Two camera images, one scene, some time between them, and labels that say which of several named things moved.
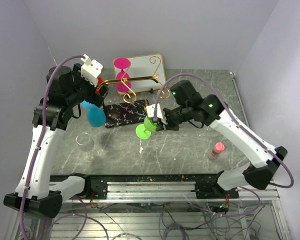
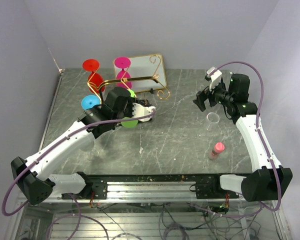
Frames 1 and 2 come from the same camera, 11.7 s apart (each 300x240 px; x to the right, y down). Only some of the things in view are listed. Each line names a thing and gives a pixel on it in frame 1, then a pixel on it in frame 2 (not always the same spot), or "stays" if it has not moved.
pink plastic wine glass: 123,80 stays
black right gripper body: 174,117 → 218,95
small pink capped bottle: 218,148 stays
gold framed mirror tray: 147,73 stays
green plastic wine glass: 144,131 → 131,124
